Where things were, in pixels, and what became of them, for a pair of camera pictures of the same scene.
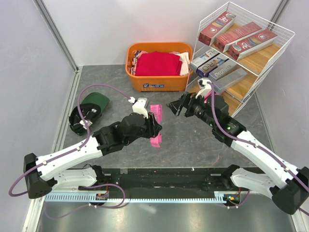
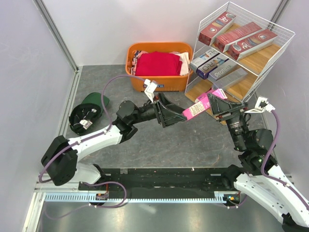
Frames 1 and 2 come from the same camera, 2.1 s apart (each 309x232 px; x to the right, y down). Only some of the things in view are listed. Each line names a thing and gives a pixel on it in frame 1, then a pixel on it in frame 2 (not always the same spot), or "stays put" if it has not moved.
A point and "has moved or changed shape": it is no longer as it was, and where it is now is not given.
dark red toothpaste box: [226, 41] stays put
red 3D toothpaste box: [252, 45] stays put
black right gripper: [189, 99] -> [218, 106]
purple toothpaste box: [203, 71] stays put
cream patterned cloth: [184, 58] stays put
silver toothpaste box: [228, 67] stays put
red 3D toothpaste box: [209, 35] stays put
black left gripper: [153, 127] -> [165, 111]
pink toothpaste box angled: [157, 109] has moved or changed shape
